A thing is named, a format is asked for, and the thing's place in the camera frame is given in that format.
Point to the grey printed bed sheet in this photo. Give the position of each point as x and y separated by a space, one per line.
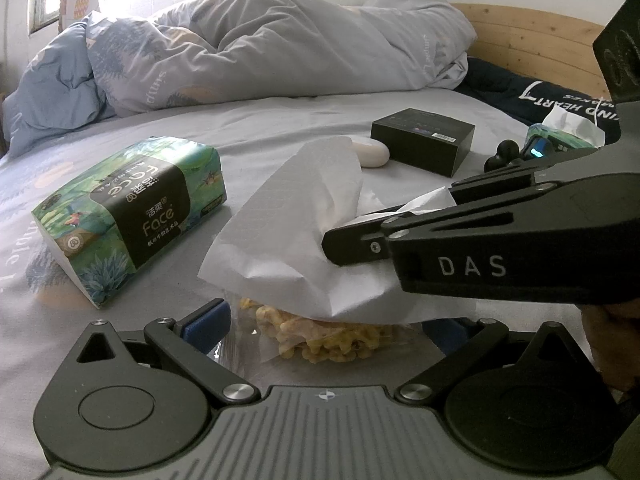
300 120

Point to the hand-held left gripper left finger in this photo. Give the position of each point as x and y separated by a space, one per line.
206 322

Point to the black rounded gadget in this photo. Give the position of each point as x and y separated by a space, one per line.
502 156

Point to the yellow fried snack pieces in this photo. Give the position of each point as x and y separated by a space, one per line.
320 342

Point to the grey-blue printed duvet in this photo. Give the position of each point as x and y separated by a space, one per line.
250 45

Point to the white earbud case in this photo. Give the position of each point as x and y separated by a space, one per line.
372 152

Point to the wooden headboard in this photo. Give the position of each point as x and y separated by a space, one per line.
530 35

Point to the green printed tissue pack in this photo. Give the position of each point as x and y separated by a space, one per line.
130 220

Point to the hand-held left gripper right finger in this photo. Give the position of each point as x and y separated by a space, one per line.
487 336

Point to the person's right hand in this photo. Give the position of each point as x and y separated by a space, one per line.
607 330

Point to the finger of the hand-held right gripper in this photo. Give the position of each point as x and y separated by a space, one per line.
357 245
492 186

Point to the white paper tissue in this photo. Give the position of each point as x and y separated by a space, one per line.
305 230

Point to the black cardboard box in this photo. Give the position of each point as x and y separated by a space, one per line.
425 140

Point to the clear bag of yellow snacks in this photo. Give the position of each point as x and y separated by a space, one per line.
250 350

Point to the dark navy printed pillow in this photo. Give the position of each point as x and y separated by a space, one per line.
505 87

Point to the teal tissue pack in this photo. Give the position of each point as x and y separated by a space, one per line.
570 127

